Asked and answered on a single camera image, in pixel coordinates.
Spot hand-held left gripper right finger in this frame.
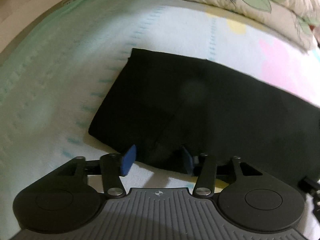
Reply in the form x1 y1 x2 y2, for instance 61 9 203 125
181 145 267 197

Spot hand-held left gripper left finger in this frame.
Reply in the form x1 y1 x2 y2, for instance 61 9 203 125
50 144 137 198

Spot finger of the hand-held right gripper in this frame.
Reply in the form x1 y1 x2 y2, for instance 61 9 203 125
298 176 320 200

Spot black pants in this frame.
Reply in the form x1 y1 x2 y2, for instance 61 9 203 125
88 47 320 188

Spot leaf-patterned cream pillow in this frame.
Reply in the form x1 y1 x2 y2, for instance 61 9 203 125
169 0 320 53

